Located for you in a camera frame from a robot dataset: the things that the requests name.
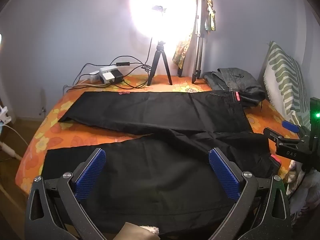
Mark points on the orange floral bedspread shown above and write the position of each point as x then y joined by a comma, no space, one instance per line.
100,135

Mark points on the white charger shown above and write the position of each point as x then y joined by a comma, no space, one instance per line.
107,77

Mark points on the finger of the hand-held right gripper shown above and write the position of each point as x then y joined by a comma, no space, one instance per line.
290,126
271,133

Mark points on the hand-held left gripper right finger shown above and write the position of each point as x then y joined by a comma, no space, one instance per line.
225,175

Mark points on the black charger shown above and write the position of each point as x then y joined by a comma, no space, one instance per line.
117,76

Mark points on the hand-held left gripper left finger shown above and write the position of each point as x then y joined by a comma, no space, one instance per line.
91,172

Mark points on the black pants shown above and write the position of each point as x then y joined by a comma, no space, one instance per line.
150,175

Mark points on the black phone clip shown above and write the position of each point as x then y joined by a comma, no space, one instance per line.
158,8

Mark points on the person's right forearm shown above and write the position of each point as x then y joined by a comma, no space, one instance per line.
303,190

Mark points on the beige cloth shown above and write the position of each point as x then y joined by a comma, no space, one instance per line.
132,231

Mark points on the dark grey pants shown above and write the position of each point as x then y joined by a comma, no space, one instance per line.
232,80

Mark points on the small black tripod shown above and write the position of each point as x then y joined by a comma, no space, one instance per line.
160,60

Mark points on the tall folded tripod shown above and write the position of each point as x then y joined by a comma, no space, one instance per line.
198,42

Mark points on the white power strip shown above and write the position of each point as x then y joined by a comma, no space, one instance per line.
96,75

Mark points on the green striped white pillow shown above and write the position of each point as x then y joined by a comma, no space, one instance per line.
285,80

